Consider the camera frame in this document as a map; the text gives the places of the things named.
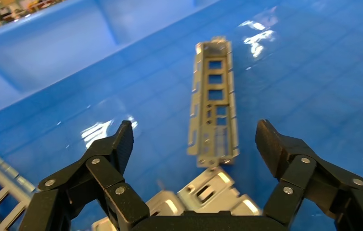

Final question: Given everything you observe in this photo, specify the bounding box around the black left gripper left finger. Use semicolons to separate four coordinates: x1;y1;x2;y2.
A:
19;120;151;231

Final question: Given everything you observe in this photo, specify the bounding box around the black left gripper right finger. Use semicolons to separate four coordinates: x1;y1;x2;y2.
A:
255;119;363;231

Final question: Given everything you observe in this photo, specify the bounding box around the long grey metal bracket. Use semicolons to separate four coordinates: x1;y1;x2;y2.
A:
187;36;240;168

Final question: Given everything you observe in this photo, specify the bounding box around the blue plastic bin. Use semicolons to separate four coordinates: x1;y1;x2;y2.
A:
0;0;363;231

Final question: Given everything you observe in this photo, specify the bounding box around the short light grey metal bracket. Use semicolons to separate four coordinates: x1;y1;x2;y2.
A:
91;190;189;231
176;166;262;218

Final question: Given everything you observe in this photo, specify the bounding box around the ladder-holed grey metal bracket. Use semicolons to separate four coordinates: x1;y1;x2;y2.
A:
0;148;37;231

